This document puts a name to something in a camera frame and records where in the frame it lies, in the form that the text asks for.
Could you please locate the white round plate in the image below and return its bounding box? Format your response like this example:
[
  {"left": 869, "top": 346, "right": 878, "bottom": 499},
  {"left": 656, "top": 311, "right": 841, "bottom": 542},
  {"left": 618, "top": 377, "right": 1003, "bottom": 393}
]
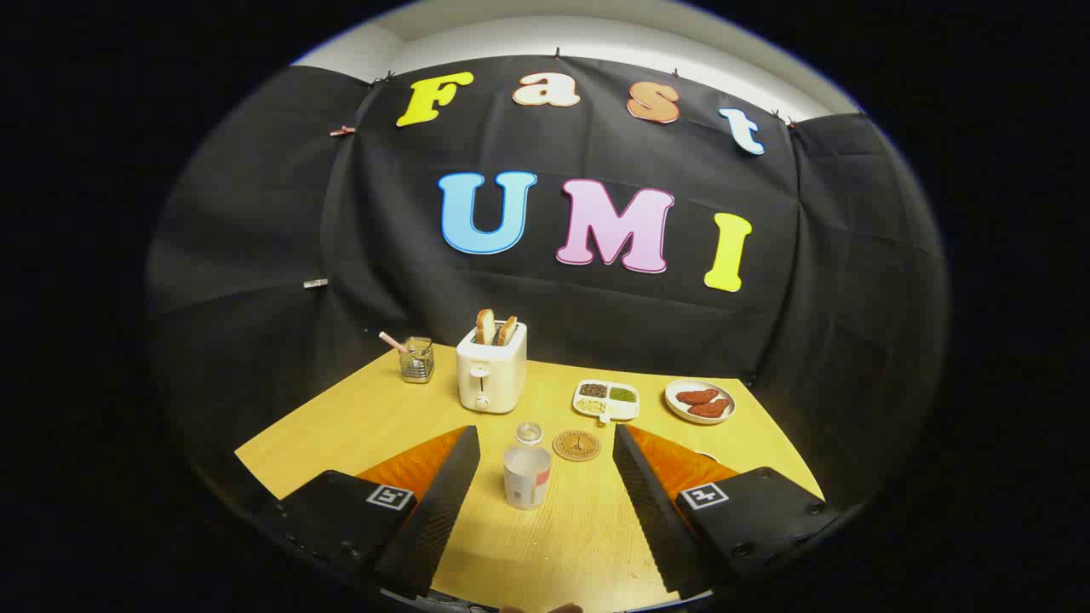
[{"left": 664, "top": 379, "right": 737, "bottom": 426}]

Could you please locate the round wooden coaster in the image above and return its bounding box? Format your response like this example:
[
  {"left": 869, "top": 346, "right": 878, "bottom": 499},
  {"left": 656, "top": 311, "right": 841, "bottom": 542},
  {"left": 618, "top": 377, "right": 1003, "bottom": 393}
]
[{"left": 552, "top": 430, "right": 602, "bottom": 462}]

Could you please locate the white toaster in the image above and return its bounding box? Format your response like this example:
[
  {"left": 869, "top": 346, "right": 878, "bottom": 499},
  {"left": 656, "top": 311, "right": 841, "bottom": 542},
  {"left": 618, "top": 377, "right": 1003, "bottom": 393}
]
[{"left": 456, "top": 322, "right": 529, "bottom": 415}]

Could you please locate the wooden table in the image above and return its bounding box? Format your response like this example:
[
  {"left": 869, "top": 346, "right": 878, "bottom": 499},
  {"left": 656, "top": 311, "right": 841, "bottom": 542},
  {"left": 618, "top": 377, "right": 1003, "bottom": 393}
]
[{"left": 234, "top": 341, "right": 825, "bottom": 613}]

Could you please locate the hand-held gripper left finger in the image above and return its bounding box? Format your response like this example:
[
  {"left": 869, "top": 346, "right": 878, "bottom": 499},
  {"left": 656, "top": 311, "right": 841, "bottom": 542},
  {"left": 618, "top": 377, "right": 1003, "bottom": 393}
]
[{"left": 255, "top": 424, "right": 482, "bottom": 601}]

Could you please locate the white divided grain dish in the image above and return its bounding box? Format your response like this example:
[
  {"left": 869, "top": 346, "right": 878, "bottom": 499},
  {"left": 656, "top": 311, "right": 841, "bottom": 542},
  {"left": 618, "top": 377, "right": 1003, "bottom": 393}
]
[{"left": 572, "top": 379, "right": 641, "bottom": 424}]

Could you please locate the metal mesh holder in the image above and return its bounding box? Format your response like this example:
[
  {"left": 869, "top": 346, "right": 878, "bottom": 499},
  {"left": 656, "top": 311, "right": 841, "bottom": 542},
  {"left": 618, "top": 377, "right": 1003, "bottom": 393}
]
[{"left": 399, "top": 337, "right": 436, "bottom": 385}]

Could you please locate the clear juice bottle white label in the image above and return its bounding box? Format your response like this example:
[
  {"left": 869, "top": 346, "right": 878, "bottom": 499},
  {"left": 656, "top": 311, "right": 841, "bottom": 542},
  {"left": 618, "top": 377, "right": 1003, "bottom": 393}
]
[{"left": 502, "top": 422, "right": 553, "bottom": 512}]

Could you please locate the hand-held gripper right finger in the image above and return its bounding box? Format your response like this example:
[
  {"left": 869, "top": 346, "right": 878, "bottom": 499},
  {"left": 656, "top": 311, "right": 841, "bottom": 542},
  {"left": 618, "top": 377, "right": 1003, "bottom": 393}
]
[{"left": 611, "top": 424, "right": 844, "bottom": 601}]

